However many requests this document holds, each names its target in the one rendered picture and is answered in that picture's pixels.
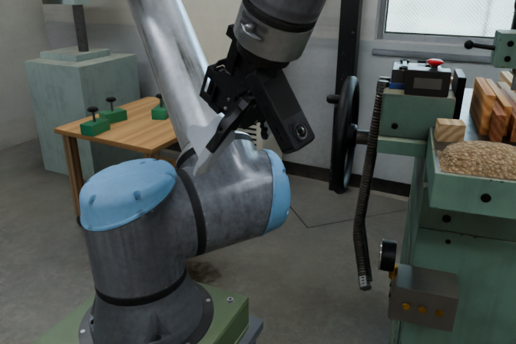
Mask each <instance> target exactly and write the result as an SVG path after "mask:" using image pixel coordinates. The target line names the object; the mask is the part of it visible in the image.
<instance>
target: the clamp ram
mask: <svg viewBox="0 0 516 344"><path fill-rule="evenodd" d="M466 80H467V78H466V77H465V74H464V72H463V70H462V69H455V71H454V76H453V81H452V86H451V87H452V88H449V90H450V91H453V92H454V95H455V99H456V102H455V111H454V115H453V119H457V120H460V115H461V106H462V102H463V97H464V93H465V85H466Z"/></svg>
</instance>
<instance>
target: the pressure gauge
mask: <svg viewBox="0 0 516 344"><path fill-rule="evenodd" d="M396 249H397V242H396V241H394V240H385V239H382V240H381V246H380V254H379V265H378V270H383V271H387V272H389V279H391V280H392V277H393V276H397V272H398V267H399V266H398V265H397V264H396V263H395V257H396Z"/></svg>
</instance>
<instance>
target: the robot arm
mask: <svg viewBox="0 0 516 344"><path fill-rule="evenodd" d="M127 3H128V5H129V8H130V10H131V14H132V16H133V18H134V22H135V25H136V26H137V30H138V33H139V35H140V37H141V41H142V43H143V46H144V50H145V51H146V54H147V58H148V60H149V62H150V66H151V68H152V71H153V73H154V77H155V79H156V82H157V85H158V87H159V90H160V93H161V96H162V98H163V101H164V104H165V107H166V109H167V113H168V115H169V118H170V121H171V123H172V126H173V129H174V132H175V134H176V137H177V140H178V143H179V145H180V149H181V151H182V152H181V153H180V156H179V157H178V158H177V162H176V168H177V169H176V170H175V169H174V167H173V166H172V164H170V163H169V162H167V161H165V160H156V159H153V158H146V159H137V160H129V161H125V162H123V163H120V164H118V165H113V166H110V167H108V168H105V169H103V170H101V171H100V172H98V173H96V174H95V175H94V176H92V177H91V178H90V179H89V180H88V181H87V182H86V183H85V185H84V186H83V187H82V188H81V192H80V195H79V203H80V210H81V216H80V221H81V225H82V227H83V231H84V238H85V242H86V246H87V250H88V257H89V261H90V264H91V272H92V276H93V280H94V287H95V291H96V293H95V296H94V302H93V306H92V309H91V314H90V320H89V326H90V331H91V337H92V340H93V342H94V344H180V343H182V342H183V341H184V340H185V339H187V338H188V337H189V336H190V335H191V334H192V333H193V332H194V330H195V329H196V328H197V327H198V325H199V323H200V321H201V318H202V315H203V307H202V300H201V296H200V292H199V290H198V288H197V287H196V286H195V285H194V283H193V281H192V279H191V278H190V276H189V274H188V272H187V267H186V260H187V259H190V258H193V257H195V256H199V255H202V254H205V253H209V252H212V251H214V250H218V249H221V248H224V247H226V246H230V245H234V244H236V243H240V242H243V241H245V240H249V239H252V238H254V237H261V236H263V235H264V234H265V233H268V232H270V231H272V230H275V229H277V228H279V227H281V226H282V225H283V223H284V222H285V221H286V218H287V216H288V213H289V208H290V186H289V178H288V176H287V175H286V168H285V167H284V165H283V162H282V161H281V159H280V157H279V156H278V155H277V154H276V153H275V152H273V151H272V150H267V149H262V150H257V149H256V147H255V144H254V143H253V140H252V138H251V136H250V135H248V134H247V133H244V132H242V131H237V128H238V127H239V125H240V126H241V127H242V129H244V130H245V129H247V128H248V127H250V126H252V125H254V124H256V123H258V122H260V128H261V133H260V134H261V137H262V139H264V140H267V139H269V138H270V135H271V134H272V133H273V136H274V137H275V139H276V142H277V143H278V145H279V148H280V150H281V151H282V153H283V154H291V153H293V152H296V151H299V150H300V149H302V148H303V147H305V146H306V145H308V144H310V143H311V142H312V141H313V140H314V138H315V134H314V133H313V130H312V128H311V127H310V125H309V122H308V121H307V119H306V116H305V114H304V113H303V110H302V108H301V107H300V105H299V102H298V101H297V99H296V96H295V94H294V93H293V90H292V88H291V87H290V85H289V82H288V81H287V79H286V76H285V74H284V73H283V70H282V69H283V68H286V67H287V66H288V65H289V63H290V62H291V61H295V60H297V59H298V58H299V57H301V56H302V54H303V52H304V50H305V47H306V45H307V43H308V41H309V38H310V36H311V34H312V33H313V30H314V28H315V25H316V22H317V20H318V18H319V15H320V13H321V11H322V9H323V6H324V5H325V3H326V0H242V2H241V4H240V9H239V11H238V14H237V17H236V21H235V24H232V25H228V28H227V33H226V35H227V36H228V37H229V38H231V39H232V42H231V45H230V49H229V51H228V54H227V57H226V58H224V59H221V60H219V61H217V63H216V64H212V65H209V64H208V62H207V59H206V57H205V54H204V53H203V49H202V48H201V45H200V43H199V40H198V38H197V35H196V33H195V31H194V28H193V26H192V24H191V22H190V19H189V17H188V14H187V12H186V9H185V7H184V4H183V2H182V1H181V0H127ZM220 65H224V66H225V67H224V66H220ZM218 66H220V67H218ZM217 67H218V68H217Z"/></svg>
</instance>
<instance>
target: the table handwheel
mask: <svg viewBox="0 0 516 344"><path fill-rule="evenodd" d="M358 119H359V80H358V79H357V78H356V77H355V76H349V77H347V79H346V80H345V82H344V84H343V86H342V91H341V95H340V98H339V105H338V110H337V115H336V125H335V131H334V138H333V146H332V188H333V189H334V191H335V192H336V193H337V194H344V193H345V192H346V189H347V187H348V185H349V179H350V176H351V172H352V164H353V158H354V153H355V147H356V145H357V144H363V145H368V144H367V143H368V139H369V131H367V130H359V129H358Z"/></svg>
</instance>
